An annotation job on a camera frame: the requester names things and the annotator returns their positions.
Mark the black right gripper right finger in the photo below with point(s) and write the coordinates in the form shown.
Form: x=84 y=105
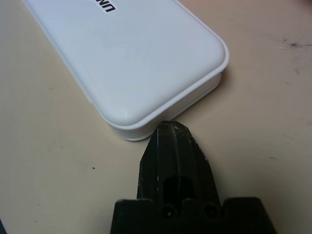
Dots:
x=195 y=158

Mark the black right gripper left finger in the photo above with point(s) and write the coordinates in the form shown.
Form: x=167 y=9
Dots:
x=156 y=158

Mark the white plastic pencil case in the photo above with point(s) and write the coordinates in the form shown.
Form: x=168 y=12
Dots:
x=122 y=61

